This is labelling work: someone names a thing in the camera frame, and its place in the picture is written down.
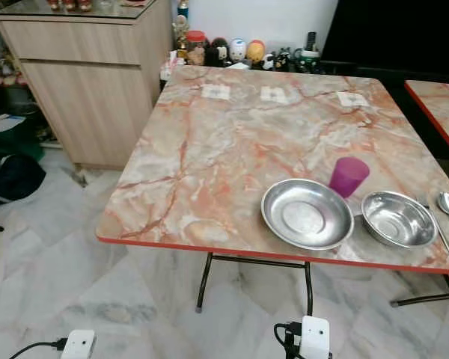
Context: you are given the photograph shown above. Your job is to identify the black bag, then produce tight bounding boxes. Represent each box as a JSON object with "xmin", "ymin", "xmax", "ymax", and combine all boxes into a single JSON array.
[{"xmin": 0, "ymin": 153, "xmax": 47, "ymax": 207}]

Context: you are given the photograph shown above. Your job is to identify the white paper marker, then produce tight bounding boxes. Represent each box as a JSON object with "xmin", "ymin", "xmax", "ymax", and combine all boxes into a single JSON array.
[
  {"xmin": 337, "ymin": 91, "xmax": 370, "ymax": 107},
  {"xmin": 201, "ymin": 84, "xmax": 231, "ymax": 100},
  {"xmin": 260, "ymin": 86, "xmax": 290, "ymax": 103}
]

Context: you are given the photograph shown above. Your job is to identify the white toy figure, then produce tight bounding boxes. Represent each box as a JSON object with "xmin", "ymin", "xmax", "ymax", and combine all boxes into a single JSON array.
[{"xmin": 229, "ymin": 38, "xmax": 248, "ymax": 64}]

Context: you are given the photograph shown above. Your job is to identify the green mug with remote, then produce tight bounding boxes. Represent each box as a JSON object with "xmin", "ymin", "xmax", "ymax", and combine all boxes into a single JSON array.
[{"xmin": 295, "ymin": 31, "xmax": 323, "ymax": 73}]

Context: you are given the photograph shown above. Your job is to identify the small panda toy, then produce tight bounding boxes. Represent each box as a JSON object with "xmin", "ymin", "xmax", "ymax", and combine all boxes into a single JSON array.
[{"xmin": 263, "ymin": 47, "xmax": 296, "ymax": 72}]

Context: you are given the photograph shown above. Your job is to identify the white tissue pack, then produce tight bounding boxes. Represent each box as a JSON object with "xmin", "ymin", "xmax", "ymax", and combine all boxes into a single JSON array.
[{"xmin": 159, "ymin": 51, "xmax": 186, "ymax": 82}]

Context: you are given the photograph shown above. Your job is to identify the marble folding table with red edge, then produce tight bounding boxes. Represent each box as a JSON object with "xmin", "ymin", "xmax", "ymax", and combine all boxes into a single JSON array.
[{"xmin": 404, "ymin": 79, "xmax": 449, "ymax": 165}]

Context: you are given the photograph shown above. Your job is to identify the round steel plate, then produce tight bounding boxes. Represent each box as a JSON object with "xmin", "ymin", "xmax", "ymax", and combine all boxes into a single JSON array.
[{"xmin": 260, "ymin": 178, "xmax": 355, "ymax": 251}]

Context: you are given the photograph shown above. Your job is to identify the dark metal table legs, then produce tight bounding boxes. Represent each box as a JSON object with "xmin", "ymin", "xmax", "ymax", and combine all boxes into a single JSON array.
[{"xmin": 195, "ymin": 252, "xmax": 449, "ymax": 316}]

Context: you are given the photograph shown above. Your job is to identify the steel bowl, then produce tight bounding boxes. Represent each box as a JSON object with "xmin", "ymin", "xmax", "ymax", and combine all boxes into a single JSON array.
[{"xmin": 361, "ymin": 191, "xmax": 438, "ymax": 249}]

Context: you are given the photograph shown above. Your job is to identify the red-lidded jar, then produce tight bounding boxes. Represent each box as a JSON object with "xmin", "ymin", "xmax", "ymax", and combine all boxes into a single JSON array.
[{"xmin": 185, "ymin": 30, "xmax": 207, "ymax": 66}]

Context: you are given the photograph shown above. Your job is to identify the purple plastic cup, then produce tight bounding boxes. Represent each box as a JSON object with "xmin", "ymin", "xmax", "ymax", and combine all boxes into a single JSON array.
[{"xmin": 329, "ymin": 156, "xmax": 370, "ymax": 199}]

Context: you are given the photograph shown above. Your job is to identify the light wooden cabinet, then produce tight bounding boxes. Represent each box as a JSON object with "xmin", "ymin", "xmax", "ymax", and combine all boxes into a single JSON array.
[{"xmin": 0, "ymin": 0, "xmax": 174, "ymax": 170}]

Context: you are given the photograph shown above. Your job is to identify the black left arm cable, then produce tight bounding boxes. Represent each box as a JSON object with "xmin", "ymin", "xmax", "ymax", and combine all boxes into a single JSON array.
[{"xmin": 9, "ymin": 339, "xmax": 67, "ymax": 359}]

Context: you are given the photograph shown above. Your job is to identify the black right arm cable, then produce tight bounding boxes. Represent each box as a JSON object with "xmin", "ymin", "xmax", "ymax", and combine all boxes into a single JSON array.
[{"xmin": 274, "ymin": 322, "xmax": 302, "ymax": 359}]

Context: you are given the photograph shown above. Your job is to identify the black screen panel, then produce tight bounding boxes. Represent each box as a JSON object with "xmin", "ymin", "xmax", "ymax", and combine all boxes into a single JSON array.
[{"xmin": 322, "ymin": 0, "xmax": 449, "ymax": 79}]

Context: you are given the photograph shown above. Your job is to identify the green cloth bag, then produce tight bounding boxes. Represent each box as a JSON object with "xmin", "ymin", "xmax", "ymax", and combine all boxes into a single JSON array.
[{"xmin": 0, "ymin": 111, "xmax": 42, "ymax": 159}]

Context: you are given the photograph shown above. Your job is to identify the yellow toy figure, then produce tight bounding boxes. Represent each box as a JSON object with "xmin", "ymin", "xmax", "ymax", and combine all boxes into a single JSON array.
[{"xmin": 246, "ymin": 40, "xmax": 266, "ymax": 65}]

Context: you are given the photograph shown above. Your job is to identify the black toy figure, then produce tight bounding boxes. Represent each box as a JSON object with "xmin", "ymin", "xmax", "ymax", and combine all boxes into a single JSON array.
[{"xmin": 207, "ymin": 37, "xmax": 230, "ymax": 68}]

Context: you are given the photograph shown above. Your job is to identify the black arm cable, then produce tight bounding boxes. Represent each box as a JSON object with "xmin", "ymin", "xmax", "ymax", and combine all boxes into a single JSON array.
[
  {"xmin": 9, "ymin": 339, "xmax": 67, "ymax": 359},
  {"xmin": 274, "ymin": 322, "xmax": 302, "ymax": 359}
]

